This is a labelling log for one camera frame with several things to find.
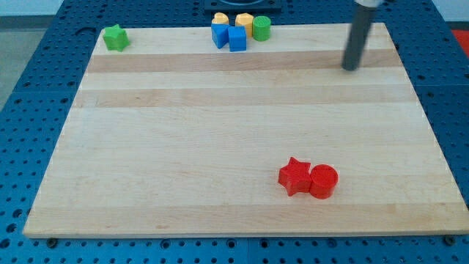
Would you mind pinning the wooden board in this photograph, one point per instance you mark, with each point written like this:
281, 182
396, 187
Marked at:
175, 138

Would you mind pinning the red star block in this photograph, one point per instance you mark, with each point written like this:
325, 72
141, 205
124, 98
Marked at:
295, 176

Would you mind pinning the blue cube block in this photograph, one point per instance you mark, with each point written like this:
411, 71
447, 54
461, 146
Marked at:
237, 38

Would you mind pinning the red cylinder block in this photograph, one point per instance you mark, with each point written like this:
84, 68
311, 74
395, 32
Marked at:
323, 181

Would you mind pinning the blue block left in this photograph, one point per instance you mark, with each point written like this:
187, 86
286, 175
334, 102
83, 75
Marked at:
220, 34

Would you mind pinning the green cylinder block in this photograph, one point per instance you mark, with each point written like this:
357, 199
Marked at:
261, 28

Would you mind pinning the yellow hexagon block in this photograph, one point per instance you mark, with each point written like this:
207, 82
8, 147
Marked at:
245, 20

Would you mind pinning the yellow heart block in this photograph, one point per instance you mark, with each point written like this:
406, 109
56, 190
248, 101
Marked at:
220, 18

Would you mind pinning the green star block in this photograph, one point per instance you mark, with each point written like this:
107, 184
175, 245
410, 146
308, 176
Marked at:
115, 38

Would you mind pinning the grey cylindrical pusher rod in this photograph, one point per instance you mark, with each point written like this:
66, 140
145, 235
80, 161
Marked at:
358, 34

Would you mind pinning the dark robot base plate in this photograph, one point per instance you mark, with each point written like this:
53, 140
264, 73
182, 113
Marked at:
242, 5

